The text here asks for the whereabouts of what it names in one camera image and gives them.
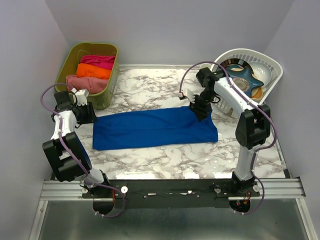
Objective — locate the magenta rolled t shirt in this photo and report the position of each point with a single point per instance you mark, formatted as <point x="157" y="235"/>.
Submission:
<point x="104" y="62"/>

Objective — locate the blue t shirt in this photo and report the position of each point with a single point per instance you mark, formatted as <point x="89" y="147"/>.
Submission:
<point x="152" y="128"/>

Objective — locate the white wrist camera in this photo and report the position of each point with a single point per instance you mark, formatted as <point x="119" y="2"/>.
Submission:
<point x="187" y="94"/>
<point x="81" y="97"/>

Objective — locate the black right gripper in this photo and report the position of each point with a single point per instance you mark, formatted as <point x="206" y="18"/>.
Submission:
<point x="199" y="110"/>

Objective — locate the olive green plastic bin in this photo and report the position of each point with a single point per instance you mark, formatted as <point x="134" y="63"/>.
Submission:
<point x="101" y="100"/>

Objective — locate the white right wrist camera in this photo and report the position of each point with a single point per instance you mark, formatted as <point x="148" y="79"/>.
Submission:
<point x="187" y="94"/>

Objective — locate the blue star shaped dish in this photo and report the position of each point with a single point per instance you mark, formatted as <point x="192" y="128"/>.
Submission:
<point x="244" y="79"/>

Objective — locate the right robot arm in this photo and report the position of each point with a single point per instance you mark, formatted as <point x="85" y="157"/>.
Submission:
<point x="253" y="127"/>

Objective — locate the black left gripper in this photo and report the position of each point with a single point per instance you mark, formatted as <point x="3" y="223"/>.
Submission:
<point x="91" y="116"/>

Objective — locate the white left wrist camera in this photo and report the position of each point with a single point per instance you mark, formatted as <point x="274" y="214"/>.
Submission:
<point x="81" y="97"/>

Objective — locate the white bowl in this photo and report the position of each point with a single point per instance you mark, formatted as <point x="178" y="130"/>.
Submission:
<point x="261" y="71"/>

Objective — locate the orange rolled t shirt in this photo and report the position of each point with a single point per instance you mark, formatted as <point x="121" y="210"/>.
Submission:
<point x="86" y="70"/>

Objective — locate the pink rolled t shirt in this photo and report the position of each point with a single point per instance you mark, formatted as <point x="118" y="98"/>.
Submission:
<point x="92" y="84"/>

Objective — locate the grey white mug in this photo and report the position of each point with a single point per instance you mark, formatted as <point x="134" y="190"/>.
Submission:
<point x="205" y="65"/>

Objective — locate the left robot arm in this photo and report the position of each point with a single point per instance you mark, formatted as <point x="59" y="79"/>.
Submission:
<point x="64" y="151"/>

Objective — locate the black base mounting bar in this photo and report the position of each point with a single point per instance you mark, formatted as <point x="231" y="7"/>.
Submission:
<point x="174" y="193"/>

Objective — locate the white plastic dish basket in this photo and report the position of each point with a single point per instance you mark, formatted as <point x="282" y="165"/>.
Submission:
<point x="249" y="55"/>

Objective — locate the aluminium rail frame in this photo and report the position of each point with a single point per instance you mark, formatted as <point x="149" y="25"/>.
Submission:
<point x="270" y="189"/>

